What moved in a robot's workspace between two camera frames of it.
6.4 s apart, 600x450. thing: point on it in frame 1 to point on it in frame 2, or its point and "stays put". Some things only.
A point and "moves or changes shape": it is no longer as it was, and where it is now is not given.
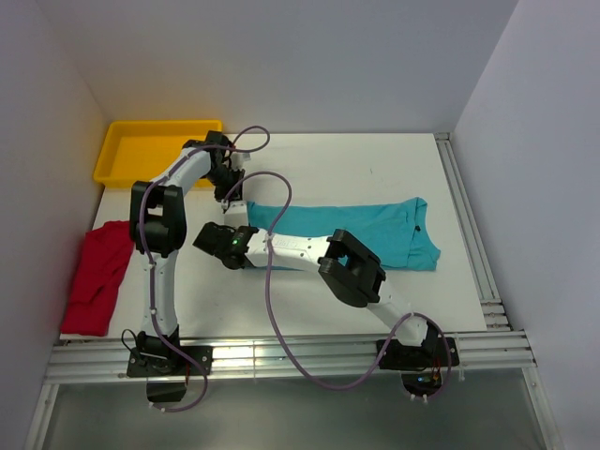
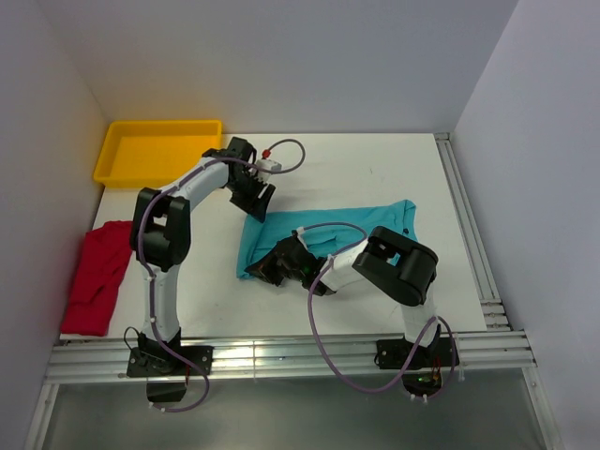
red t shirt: x=105 y=251 stays put
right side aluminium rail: x=494 y=310 stays put
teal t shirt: x=396 y=228 moves or changes shape
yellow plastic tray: x=133 y=151 stays put
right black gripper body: x=230 y=229 to x=274 y=270
